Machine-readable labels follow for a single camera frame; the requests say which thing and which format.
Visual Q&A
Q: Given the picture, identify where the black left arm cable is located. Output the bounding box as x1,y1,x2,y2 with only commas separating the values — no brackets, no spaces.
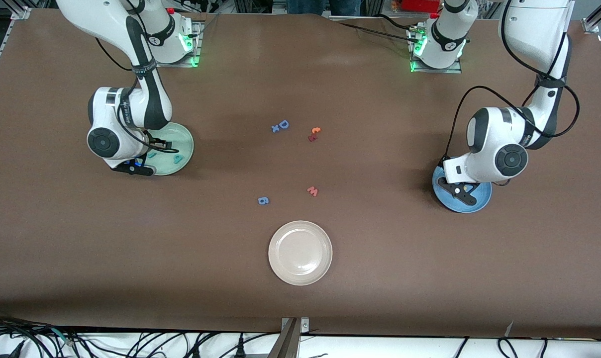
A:
444,0,580,187

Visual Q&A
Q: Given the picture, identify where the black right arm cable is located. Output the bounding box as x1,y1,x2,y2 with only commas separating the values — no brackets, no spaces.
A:
95,37,158,151

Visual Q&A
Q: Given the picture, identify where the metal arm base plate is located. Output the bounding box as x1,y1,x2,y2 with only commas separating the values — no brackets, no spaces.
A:
147,20,202,68
409,25,463,74

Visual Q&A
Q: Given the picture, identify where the red box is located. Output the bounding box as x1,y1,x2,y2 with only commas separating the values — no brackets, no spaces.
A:
400,0,443,13

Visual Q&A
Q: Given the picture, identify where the black cable across table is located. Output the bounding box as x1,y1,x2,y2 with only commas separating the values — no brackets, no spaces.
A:
330,15,420,40

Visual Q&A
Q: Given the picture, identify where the pale green plate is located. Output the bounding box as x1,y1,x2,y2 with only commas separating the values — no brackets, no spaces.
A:
146,123,195,176

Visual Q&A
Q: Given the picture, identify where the black floor cable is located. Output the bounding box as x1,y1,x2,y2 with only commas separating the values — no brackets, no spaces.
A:
131,331,261,358
455,337,550,358
0,313,82,358

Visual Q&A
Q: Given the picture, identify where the aluminium post with bracket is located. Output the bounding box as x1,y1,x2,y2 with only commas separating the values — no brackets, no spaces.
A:
268,317,310,358

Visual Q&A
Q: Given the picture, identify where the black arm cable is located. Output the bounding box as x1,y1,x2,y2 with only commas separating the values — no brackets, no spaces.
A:
95,37,158,151
444,0,580,187

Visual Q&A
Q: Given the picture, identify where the blue plate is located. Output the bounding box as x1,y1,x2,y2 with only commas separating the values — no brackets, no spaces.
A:
432,167,493,214

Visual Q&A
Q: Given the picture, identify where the beige plate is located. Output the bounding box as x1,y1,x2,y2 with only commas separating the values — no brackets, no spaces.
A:
268,220,333,286

